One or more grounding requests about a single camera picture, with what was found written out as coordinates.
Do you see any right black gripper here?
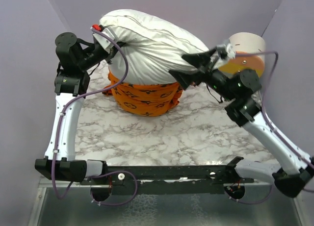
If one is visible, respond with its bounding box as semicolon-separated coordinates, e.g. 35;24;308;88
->
167;46;234;100

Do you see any white pillow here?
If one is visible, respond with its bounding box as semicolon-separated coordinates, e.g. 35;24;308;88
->
99;9;208;85

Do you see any orange patterned fleece pillowcase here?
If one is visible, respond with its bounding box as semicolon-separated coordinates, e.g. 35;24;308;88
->
102;69;183;117

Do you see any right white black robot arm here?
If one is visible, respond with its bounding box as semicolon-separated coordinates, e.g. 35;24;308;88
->
169;47;314;198

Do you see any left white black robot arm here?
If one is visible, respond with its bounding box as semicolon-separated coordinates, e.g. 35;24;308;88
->
34;29;122;184

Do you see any white cylinder with striped face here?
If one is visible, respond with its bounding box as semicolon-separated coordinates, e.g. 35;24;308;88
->
218;32;267;78

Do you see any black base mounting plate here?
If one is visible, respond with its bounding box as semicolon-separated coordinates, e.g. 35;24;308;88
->
80;163;254;195

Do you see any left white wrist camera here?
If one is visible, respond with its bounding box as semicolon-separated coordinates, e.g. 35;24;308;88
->
90;25;118;52

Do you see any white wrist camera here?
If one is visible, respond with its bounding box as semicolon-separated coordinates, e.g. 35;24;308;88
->
213;39;236;69
90;25;118;52

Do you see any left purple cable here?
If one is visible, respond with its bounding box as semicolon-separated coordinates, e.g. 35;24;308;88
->
51;27;138;207

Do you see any purple cable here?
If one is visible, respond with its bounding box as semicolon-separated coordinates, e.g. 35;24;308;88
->
51;27;138;207
228;50;314;204

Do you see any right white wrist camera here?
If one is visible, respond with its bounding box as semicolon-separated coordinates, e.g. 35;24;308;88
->
213;39;236;69

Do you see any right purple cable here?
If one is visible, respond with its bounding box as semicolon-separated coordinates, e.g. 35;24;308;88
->
228;50;314;204

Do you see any aluminium rail frame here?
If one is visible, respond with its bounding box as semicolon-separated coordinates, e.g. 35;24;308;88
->
27;54;303;226

